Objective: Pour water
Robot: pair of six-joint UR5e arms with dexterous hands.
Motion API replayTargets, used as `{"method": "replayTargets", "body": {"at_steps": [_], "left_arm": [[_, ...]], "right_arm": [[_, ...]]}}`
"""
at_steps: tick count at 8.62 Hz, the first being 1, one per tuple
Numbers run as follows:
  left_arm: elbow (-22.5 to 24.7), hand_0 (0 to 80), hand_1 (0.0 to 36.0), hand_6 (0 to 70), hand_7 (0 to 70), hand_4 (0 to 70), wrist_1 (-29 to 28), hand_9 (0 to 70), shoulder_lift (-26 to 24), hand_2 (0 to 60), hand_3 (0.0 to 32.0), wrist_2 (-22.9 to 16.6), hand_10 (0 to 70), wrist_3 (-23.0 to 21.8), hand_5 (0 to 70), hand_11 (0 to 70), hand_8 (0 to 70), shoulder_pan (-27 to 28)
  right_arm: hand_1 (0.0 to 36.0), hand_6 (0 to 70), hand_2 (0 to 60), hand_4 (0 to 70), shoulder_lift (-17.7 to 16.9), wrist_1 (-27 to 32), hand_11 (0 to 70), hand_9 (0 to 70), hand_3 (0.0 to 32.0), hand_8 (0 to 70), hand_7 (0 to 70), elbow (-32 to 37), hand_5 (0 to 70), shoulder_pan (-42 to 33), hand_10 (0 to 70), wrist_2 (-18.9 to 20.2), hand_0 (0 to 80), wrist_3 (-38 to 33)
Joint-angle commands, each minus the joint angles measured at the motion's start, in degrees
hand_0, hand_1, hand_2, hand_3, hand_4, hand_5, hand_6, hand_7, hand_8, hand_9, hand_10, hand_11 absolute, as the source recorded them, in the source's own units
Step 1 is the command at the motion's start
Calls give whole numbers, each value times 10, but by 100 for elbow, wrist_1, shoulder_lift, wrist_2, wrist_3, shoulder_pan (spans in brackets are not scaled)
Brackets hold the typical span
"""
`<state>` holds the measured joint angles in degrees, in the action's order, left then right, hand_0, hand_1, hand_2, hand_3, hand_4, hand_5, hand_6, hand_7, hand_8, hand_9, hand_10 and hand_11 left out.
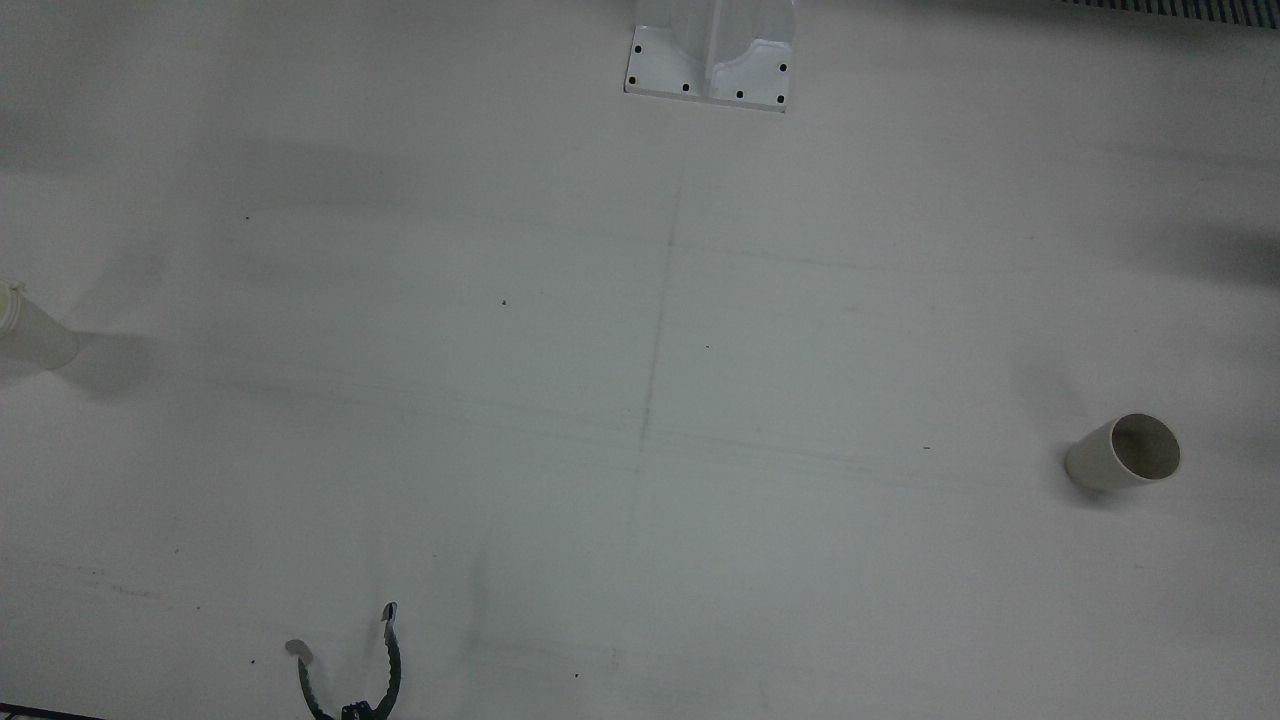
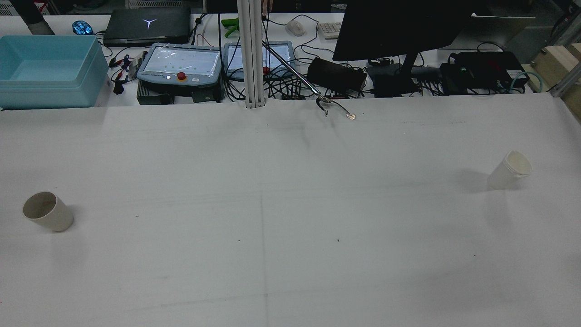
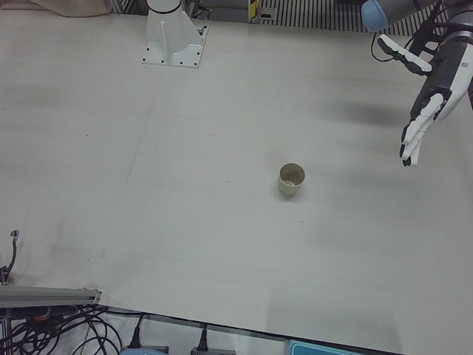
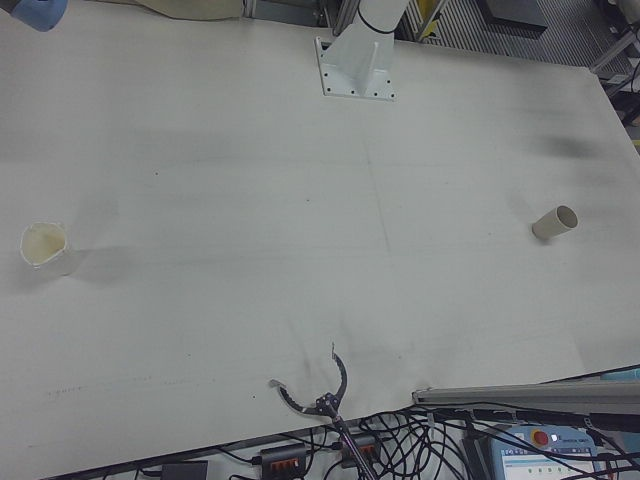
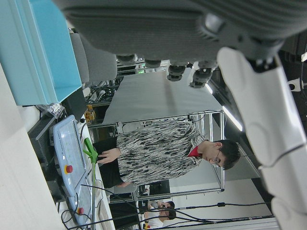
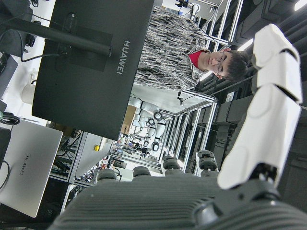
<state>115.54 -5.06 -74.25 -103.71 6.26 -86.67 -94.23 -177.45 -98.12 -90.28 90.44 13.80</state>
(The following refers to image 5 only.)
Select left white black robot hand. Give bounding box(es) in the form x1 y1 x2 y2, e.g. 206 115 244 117
52 0 307 230

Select grey backdrop sheet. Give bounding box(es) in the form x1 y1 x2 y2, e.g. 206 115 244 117
102 71 223 125

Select light blue plastic bin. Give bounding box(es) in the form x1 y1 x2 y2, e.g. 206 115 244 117
0 0 83 107

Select bag of clip leads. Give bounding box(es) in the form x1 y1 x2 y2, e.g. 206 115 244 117
35 103 67 118

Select person in patterned shirt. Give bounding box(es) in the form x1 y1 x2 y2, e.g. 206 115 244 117
92 119 242 189

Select teach pendant with red button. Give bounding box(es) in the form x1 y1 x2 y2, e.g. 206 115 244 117
64 184 96 226
52 115 93 192

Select seated person with dark hair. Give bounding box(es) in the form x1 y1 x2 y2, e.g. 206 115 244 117
147 200 176 211
143 209 177 229

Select aluminium frame rack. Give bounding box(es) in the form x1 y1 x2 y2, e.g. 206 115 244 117
116 110 226 195

